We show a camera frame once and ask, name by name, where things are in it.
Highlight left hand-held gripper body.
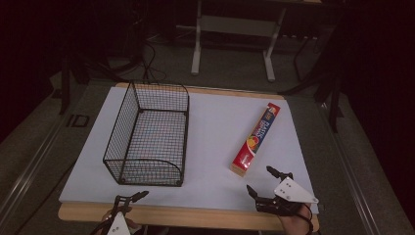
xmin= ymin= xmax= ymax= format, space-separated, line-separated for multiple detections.
xmin=91 ymin=211 xmax=132 ymax=235

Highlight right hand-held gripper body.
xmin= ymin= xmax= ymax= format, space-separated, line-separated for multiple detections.
xmin=254 ymin=176 xmax=320 ymax=217

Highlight red plastic wrap box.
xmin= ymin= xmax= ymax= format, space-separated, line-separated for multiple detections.
xmin=230 ymin=102 xmax=282 ymax=178

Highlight black wire basket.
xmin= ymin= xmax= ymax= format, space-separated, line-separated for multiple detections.
xmin=103 ymin=79 xmax=191 ymax=188

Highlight person's right hand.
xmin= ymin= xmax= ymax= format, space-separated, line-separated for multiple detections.
xmin=277 ymin=203 xmax=315 ymax=235

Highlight white table sheet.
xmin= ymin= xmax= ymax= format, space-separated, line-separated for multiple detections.
xmin=58 ymin=85 xmax=320 ymax=215

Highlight black metal stand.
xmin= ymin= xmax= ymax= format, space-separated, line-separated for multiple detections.
xmin=58 ymin=53 xmax=91 ymax=116
xmin=278 ymin=19 xmax=346 ymax=134

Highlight white power strip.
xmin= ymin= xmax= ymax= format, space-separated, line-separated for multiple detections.
xmin=282 ymin=33 xmax=319 ymax=41

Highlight metal floor rail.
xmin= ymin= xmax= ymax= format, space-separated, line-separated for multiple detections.
xmin=317 ymin=101 xmax=385 ymax=235
xmin=0 ymin=111 xmax=71 ymax=226

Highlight black floor cables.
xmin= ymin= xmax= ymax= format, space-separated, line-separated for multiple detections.
xmin=131 ymin=16 xmax=169 ymax=84

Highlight white metal desk frame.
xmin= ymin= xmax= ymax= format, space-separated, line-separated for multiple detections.
xmin=190 ymin=0 xmax=288 ymax=83

